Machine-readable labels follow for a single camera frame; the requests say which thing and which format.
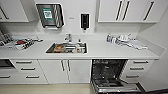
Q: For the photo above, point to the plate with food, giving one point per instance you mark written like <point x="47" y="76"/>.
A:
<point x="59" y="48"/>

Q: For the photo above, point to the white cup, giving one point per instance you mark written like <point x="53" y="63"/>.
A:
<point x="79" y="49"/>

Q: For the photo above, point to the steel sink basin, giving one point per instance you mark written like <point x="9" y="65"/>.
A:
<point x="50" y="50"/>

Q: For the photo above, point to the black soap dispenser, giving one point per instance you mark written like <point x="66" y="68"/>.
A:
<point x="84" y="21"/>

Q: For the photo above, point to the stack of white dishes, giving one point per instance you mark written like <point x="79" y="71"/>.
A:
<point x="123" y="39"/>

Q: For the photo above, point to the blue white soap bottle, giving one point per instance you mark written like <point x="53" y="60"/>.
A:
<point x="109" y="38"/>

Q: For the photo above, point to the chrome faucet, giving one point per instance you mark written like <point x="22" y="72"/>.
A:
<point x="68" y="37"/>

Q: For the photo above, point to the white sink cabinet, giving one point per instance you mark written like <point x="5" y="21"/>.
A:
<point x="65" y="71"/>

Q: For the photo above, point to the black built-in microwave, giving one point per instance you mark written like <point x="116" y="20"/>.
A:
<point x="6" y="63"/>

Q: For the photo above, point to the steel paper towel dispenser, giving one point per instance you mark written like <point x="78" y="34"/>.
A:
<point x="50" y="15"/>

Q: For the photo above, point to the dark dishwasher rack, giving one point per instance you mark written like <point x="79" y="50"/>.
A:
<point x="108" y="73"/>

